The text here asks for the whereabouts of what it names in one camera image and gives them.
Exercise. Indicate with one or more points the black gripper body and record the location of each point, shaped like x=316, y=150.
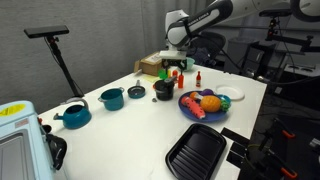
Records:
x=173, y=63

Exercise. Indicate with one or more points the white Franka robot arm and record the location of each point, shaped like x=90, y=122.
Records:
x=200, y=16

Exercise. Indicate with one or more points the black pot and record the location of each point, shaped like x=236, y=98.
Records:
x=165, y=95

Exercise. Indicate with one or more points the teal pot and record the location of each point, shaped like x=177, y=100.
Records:
x=112, y=100

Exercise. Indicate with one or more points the green toy block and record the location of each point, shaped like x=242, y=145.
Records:
x=162, y=74

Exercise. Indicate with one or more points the orange toy bottle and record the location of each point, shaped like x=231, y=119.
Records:
x=175, y=73
x=180, y=81

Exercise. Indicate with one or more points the yellow paper sheet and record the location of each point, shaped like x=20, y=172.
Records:
x=150, y=78

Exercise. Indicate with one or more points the small red sauce bottle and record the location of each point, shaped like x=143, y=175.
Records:
x=198, y=80

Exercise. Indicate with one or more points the cardboard box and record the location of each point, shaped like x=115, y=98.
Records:
x=148, y=65

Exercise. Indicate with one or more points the plush orange fruit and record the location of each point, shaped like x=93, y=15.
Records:
x=194, y=95

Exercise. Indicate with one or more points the small grey knob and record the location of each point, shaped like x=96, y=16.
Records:
x=154, y=99

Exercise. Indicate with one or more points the purple plush eggplant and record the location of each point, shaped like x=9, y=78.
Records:
x=206, y=92

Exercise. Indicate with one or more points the plush watermelon slice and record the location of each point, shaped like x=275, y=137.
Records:
x=195, y=108

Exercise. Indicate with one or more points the plush pineapple toy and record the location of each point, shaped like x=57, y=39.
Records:
x=210, y=103

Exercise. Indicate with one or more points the dark office chair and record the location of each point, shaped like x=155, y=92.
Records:
x=213, y=41

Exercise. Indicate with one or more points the small teal bowl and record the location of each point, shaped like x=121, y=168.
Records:
x=225, y=98

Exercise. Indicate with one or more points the white paper plate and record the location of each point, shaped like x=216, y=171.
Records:
x=230, y=92

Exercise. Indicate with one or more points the blue plate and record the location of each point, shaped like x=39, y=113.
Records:
x=213, y=116

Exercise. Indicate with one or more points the black computer tower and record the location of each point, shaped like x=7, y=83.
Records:
x=256, y=61

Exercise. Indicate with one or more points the black ridged baking tray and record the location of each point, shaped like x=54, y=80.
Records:
x=196, y=151

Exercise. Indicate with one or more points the black rectangular mat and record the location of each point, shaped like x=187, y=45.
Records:
x=235, y=158
x=235, y=135
x=239, y=148

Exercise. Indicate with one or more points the teal kettle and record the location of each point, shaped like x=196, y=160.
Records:
x=76, y=116

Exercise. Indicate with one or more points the black bag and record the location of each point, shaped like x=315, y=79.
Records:
x=56, y=150

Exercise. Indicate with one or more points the light blue toaster oven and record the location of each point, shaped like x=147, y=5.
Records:
x=20, y=133

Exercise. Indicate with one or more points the black camera tripod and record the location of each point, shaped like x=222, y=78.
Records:
x=61, y=63

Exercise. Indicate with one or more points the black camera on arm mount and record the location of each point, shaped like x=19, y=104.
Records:
x=276, y=13

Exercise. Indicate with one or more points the black bar camera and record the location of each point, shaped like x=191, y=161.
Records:
x=46, y=31

